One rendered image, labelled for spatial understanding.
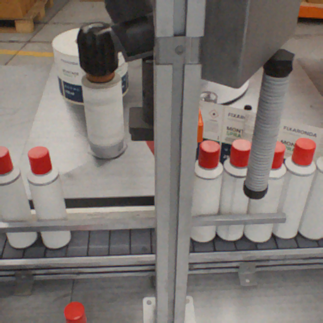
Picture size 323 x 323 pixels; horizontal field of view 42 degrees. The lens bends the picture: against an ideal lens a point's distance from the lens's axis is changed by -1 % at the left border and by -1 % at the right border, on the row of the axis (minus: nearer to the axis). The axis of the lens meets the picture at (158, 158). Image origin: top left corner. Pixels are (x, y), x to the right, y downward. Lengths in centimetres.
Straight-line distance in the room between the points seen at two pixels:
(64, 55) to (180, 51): 77
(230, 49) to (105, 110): 54
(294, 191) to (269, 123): 24
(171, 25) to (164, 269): 35
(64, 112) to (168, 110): 75
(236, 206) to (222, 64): 38
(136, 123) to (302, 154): 27
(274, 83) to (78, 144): 63
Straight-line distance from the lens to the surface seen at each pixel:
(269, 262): 83
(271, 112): 52
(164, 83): 42
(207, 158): 68
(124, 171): 95
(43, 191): 71
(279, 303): 81
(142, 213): 81
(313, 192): 78
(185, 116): 44
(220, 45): 41
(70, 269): 80
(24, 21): 415
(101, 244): 80
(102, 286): 81
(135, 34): 62
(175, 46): 41
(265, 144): 55
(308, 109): 123
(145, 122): 70
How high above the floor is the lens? 149
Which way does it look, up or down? 38 degrees down
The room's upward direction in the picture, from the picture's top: straight up
